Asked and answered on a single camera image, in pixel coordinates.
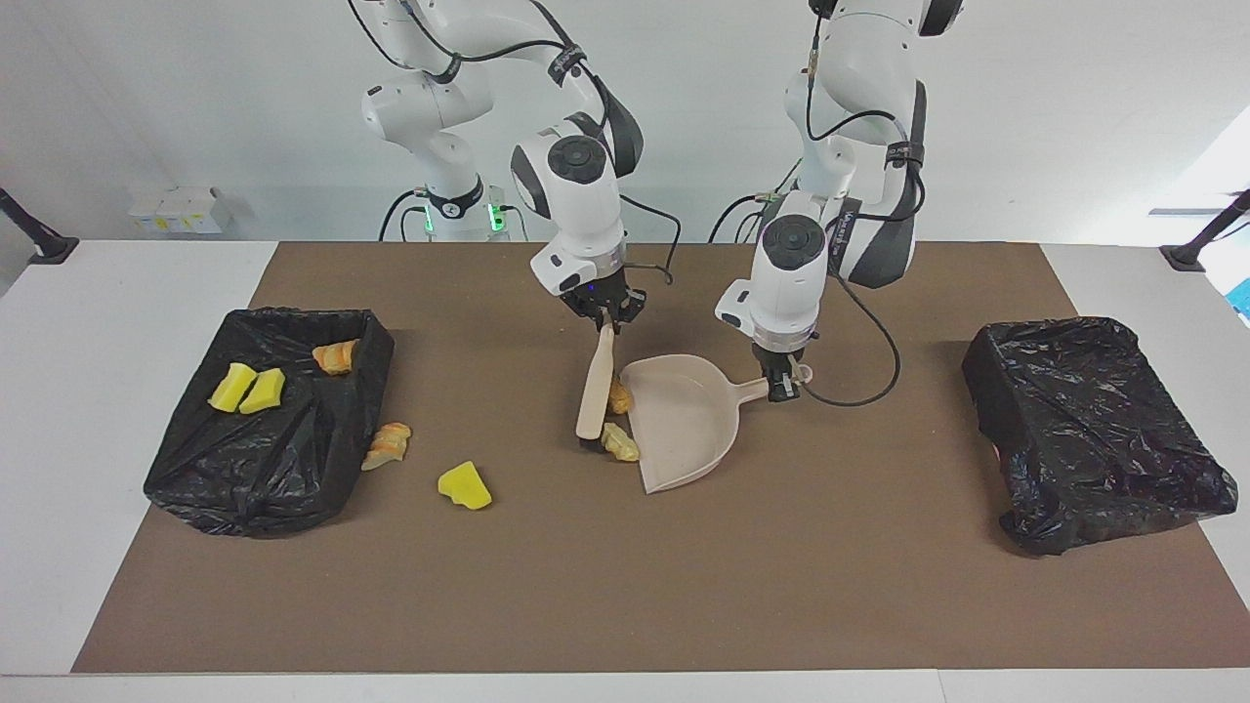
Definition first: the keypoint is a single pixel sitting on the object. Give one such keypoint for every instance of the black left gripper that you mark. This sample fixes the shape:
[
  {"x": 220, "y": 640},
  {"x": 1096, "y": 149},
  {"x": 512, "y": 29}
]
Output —
[{"x": 781, "y": 359}]

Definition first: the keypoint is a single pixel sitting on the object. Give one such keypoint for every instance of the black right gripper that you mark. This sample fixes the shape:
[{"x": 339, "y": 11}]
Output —
[{"x": 601, "y": 298}]

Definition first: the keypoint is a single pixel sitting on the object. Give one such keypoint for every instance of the beige hand brush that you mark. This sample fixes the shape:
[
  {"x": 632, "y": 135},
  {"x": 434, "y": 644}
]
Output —
[{"x": 596, "y": 391}]

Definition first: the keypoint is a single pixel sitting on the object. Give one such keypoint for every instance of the orange-brown nugget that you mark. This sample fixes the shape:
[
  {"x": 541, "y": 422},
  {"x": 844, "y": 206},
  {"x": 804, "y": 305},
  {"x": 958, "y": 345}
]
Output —
[{"x": 620, "y": 398}]

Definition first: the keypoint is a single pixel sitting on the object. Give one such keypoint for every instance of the beige plastic dustpan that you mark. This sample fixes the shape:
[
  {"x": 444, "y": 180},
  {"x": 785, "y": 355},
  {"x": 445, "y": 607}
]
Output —
[{"x": 684, "y": 420}]

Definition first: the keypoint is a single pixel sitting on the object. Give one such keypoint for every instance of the pale yellowish bread lump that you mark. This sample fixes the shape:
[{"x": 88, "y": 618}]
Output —
[{"x": 622, "y": 444}]

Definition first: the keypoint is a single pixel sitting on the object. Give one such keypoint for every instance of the beige crusty bread chunk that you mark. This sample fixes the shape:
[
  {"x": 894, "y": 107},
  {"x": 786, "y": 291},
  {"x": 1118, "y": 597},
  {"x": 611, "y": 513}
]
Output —
[{"x": 337, "y": 358}]

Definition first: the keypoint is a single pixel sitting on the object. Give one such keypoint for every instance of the curved yellow sponge piece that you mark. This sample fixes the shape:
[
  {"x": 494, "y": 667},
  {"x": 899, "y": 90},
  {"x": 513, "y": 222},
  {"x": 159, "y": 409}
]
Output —
[{"x": 264, "y": 391}]

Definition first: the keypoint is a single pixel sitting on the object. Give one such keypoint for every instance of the notched yellow sponge piece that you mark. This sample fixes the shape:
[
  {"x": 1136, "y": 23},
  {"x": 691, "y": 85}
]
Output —
[{"x": 230, "y": 387}]

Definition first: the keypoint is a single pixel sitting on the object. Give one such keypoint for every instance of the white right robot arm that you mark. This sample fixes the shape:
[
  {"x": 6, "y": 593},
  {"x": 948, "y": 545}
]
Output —
[{"x": 576, "y": 205}]

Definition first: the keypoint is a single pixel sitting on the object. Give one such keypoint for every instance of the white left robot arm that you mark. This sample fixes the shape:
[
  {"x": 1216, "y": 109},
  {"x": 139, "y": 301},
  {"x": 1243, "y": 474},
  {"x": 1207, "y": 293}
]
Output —
[{"x": 796, "y": 283}]

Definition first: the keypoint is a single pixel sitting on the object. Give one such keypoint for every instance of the bin lined with black bag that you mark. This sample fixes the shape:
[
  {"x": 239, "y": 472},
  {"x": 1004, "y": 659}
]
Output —
[
  {"x": 1084, "y": 430},
  {"x": 264, "y": 469}
]

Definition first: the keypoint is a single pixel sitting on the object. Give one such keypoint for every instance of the chunky yellow sponge piece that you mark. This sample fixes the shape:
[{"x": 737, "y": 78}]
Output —
[{"x": 465, "y": 488}]

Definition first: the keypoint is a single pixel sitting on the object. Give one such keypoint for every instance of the layered croissant piece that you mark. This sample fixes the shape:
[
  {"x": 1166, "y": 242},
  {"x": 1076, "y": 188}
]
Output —
[{"x": 389, "y": 445}]

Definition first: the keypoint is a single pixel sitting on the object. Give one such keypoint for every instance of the brown table mat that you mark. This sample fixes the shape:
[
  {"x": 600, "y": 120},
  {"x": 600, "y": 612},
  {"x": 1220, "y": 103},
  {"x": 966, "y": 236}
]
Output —
[{"x": 625, "y": 605}]

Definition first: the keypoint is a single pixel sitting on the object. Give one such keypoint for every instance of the white cardboard box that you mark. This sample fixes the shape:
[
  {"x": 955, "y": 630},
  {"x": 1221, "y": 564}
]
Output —
[
  {"x": 151, "y": 210},
  {"x": 205, "y": 207}
]

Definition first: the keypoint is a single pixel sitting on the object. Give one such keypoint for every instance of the blue panel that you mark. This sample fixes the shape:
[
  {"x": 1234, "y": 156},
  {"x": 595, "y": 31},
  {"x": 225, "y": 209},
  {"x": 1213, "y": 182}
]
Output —
[{"x": 1243, "y": 301}]

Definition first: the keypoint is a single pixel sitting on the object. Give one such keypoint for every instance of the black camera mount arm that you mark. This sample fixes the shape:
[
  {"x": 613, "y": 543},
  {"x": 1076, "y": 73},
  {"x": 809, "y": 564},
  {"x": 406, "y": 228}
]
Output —
[
  {"x": 39, "y": 239},
  {"x": 1201, "y": 239}
]

